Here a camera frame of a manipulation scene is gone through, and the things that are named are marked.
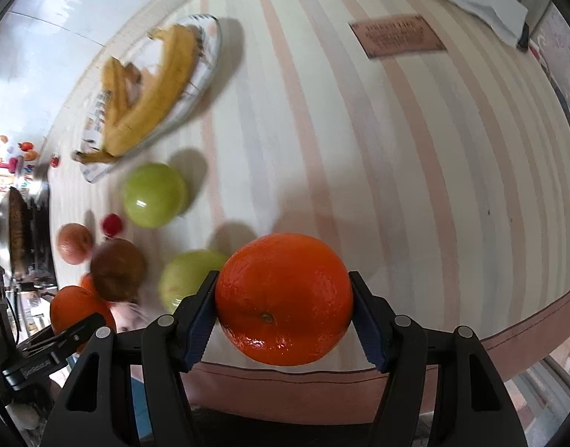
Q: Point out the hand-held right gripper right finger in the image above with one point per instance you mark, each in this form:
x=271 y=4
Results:
x=371 y=330

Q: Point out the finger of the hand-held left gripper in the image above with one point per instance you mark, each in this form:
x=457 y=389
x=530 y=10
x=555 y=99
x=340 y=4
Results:
x=61 y=337

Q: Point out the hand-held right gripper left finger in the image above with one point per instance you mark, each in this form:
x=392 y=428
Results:
x=201 y=326

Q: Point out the green apple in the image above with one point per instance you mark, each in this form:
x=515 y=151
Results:
x=187 y=274
x=154 y=193

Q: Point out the brown round fruit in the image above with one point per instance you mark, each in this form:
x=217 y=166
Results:
x=117 y=267

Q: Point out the large orange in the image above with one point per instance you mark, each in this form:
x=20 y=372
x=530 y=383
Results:
x=285 y=288

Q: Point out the red yellow apple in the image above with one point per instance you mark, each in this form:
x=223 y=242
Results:
x=74 y=243

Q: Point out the patterned fruit plate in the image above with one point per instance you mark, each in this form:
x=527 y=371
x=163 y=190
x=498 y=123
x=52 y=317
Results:
x=205 y=56

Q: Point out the steel wok on stove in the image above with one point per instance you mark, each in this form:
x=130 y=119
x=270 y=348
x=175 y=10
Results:
x=15 y=228

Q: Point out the striped cat print mat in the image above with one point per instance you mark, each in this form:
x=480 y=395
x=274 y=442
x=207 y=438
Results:
x=359 y=172

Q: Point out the banana bunch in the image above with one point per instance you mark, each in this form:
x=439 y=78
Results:
x=145 y=107

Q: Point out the black phone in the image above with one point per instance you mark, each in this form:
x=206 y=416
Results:
x=523 y=37

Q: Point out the colourful wall stickers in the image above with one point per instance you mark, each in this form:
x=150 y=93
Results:
x=1 y=167

